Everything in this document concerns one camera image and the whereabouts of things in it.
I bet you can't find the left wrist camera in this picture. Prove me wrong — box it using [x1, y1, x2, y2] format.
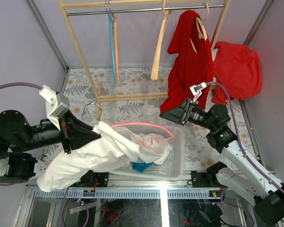
[39, 85, 70, 131]

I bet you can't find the red t shirt on hanger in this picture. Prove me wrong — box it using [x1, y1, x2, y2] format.
[160, 10, 213, 113]

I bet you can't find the pink wavy hanger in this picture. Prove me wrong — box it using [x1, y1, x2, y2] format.
[110, 122, 174, 148]

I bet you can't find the beige wooden hanger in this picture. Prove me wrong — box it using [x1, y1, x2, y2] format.
[151, 0, 169, 81]

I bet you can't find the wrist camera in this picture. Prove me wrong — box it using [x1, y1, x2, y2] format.
[39, 85, 70, 131]
[189, 82, 207, 103]

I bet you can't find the white plastic laundry basket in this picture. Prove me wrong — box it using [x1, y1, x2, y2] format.
[110, 125, 185, 180]

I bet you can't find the aluminium rail with cable duct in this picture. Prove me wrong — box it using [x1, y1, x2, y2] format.
[32, 171, 221, 199]

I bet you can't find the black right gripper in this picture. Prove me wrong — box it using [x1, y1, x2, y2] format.
[160, 97, 215, 131]

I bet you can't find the cream hanger under red shirt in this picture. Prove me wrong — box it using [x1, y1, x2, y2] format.
[196, 1, 209, 41]

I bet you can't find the blue hanger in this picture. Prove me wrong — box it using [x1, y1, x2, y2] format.
[105, 0, 118, 85]

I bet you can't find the wooden clothes rack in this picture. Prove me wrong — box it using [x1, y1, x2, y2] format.
[58, 0, 231, 121]

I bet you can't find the floral tablecloth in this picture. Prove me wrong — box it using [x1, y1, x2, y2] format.
[44, 68, 255, 170]

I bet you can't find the white t shirt blue print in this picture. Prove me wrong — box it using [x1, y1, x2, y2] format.
[36, 122, 172, 192]

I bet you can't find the red cloth pile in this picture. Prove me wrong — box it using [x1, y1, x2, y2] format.
[213, 41, 263, 100]

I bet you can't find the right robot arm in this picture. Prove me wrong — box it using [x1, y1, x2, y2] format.
[160, 98, 284, 225]

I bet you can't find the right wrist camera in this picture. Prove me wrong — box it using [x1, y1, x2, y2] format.
[189, 82, 207, 103]

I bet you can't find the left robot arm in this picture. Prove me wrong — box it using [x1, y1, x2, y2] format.
[0, 110, 101, 186]

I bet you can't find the orange hanger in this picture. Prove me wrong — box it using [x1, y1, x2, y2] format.
[113, 14, 120, 85]

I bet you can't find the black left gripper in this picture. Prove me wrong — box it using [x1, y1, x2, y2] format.
[13, 108, 105, 153]

